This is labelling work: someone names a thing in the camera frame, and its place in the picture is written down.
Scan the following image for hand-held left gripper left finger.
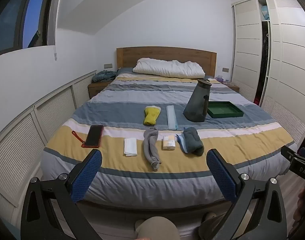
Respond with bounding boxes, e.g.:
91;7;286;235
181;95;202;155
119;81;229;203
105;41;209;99
20;149;103;240

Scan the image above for white cloth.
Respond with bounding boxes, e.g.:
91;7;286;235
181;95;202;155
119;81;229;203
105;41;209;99
124;138;138;157

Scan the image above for white wardrobe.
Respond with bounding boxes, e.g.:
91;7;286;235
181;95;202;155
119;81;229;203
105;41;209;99
231;0;305;157

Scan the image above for wooden headboard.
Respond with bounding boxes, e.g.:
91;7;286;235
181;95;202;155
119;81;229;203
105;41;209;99
116;46;217;77

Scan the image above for green tray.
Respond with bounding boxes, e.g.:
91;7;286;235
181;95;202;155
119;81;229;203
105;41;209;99
207;101;244;119

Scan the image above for dark grey jug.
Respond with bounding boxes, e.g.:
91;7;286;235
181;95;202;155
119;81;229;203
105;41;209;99
183;79;212;123

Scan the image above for bed with striped duvet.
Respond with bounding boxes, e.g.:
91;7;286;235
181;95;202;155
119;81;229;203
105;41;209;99
40;67;298;211

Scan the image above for teal blanket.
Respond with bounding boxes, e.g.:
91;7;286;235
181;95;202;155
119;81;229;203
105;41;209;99
92;70;117;83

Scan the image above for red wrist strap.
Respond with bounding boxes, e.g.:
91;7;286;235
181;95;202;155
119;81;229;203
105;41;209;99
72;130;87;148

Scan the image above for white pillow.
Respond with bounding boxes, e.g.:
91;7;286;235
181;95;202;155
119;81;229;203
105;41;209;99
132;58;206;79

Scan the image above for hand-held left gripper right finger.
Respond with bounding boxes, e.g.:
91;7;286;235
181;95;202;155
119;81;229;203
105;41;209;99
206;149;289;240

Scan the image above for phone in red case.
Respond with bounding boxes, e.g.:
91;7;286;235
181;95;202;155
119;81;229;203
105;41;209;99
85;125;104;149

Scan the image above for yellow towel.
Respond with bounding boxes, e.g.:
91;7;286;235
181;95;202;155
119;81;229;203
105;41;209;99
143;106;161;126

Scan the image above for light blue plastic pouch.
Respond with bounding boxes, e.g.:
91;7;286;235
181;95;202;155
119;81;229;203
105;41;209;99
166;105;179;130

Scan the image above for window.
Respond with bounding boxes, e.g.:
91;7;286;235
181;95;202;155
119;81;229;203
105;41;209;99
0;0;56;58

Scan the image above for dark hanging clothes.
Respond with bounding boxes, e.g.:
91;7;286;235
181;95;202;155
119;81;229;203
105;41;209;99
259;21;271;101

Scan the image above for person's right hand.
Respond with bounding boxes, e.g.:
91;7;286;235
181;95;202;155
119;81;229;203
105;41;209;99
293;186;305;221

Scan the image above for tissue pack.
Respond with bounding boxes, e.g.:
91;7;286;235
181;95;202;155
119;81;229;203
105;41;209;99
162;135;176;151

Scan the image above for blue bag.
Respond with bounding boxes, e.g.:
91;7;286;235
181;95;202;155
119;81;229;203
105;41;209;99
260;4;270;21

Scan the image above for louvred wall cabinet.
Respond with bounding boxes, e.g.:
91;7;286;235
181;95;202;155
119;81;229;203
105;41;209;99
0;70;97;208

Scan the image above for person's foot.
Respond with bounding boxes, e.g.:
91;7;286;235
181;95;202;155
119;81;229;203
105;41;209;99
202;212;223;231

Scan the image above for grey sock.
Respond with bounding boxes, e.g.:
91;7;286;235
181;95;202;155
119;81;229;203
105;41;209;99
143;127;162;172

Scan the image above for person's leg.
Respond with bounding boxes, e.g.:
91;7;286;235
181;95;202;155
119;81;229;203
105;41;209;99
134;216;181;240

